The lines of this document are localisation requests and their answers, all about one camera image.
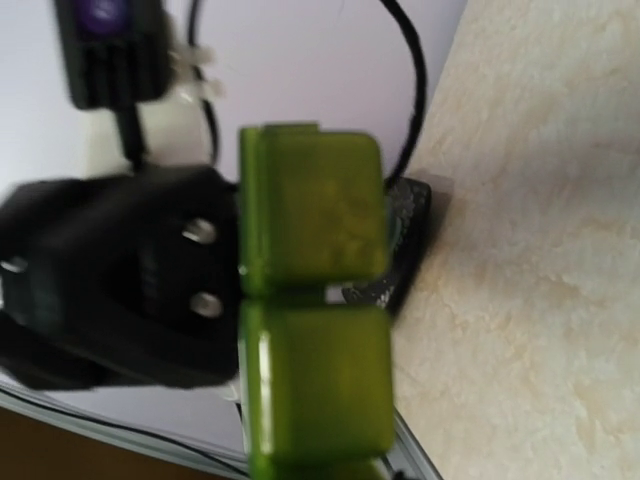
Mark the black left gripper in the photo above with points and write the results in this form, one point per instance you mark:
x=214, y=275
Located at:
x=121, y=281

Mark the green pill organizer box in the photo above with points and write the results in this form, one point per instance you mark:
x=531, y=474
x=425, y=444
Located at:
x=316, y=376

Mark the black square tray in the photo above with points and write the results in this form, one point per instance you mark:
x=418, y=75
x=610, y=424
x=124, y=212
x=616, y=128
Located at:
x=409, y=203

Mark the front aluminium rail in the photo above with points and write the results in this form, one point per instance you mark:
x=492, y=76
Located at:
x=406, y=460

